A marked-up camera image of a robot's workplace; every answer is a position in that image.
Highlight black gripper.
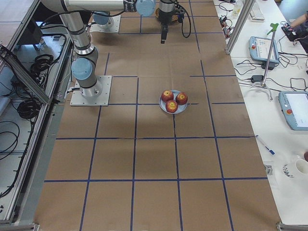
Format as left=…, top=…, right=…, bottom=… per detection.
left=158, top=0, right=184, bottom=44

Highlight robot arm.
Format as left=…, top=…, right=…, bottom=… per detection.
left=93, top=11, right=112, bottom=26
left=42, top=0, right=187, bottom=57

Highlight woven wicker basket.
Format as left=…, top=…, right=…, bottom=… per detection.
left=155, top=7, right=178, bottom=25

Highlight red apple plate top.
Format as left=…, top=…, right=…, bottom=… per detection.
left=161, top=90, right=174, bottom=103

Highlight red apple plate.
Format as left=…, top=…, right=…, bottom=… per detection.
left=176, top=92, right=188, bottom=105
left=161, top=90, right=174, bottom=103
left=165, top=100, right=178, bottom=113

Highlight red apple plate right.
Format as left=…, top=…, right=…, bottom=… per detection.
left=176, top=92, right=188, bottom=105

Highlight white plate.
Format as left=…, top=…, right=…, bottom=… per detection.
left=159, top=90, right=188, bottom=114

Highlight red apple plate bottom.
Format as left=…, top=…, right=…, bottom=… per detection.
left=165, top=100, right=178, bottom=113

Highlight plastic bottle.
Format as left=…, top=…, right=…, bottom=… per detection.
left=231, top=0, right=243, bottom=19

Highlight white keyboard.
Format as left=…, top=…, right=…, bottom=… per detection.
left=250, top=0, right=265, bottom=22

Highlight teach pendant far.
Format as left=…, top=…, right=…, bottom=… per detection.
left=249, top=36, right=280, bottom=70

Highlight teach pendant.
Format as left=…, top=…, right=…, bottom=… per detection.
left=249, top=36, right=280, bottom=70
left=278, top=91, right=308, bottom=130

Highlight black power adapter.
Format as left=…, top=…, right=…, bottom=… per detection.
left=250, top=75, right=264, bottom=83

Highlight green-tipped grabber pole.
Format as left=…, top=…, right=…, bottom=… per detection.
left=261, top=23, right=279, bottom=87

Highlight teach pendant near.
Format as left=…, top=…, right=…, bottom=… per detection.
left=278, top=91, right=308, bottom=130

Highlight blue white pen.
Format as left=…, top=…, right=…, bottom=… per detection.
left=256, top=135, right=275, bottom=155

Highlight white mug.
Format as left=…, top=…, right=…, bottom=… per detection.
left=282, top=159, right=308, bottom=179

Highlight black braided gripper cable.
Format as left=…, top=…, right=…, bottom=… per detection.
left=175, top=0, right=195, bottom=39

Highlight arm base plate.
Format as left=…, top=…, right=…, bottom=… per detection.
left=70, top=76, right=112, bottom=106
left=90, top=15, right=121, bottom=33

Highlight aluminium frame post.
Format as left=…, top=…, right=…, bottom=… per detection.
left=224, top=0, right=255, bottom=55

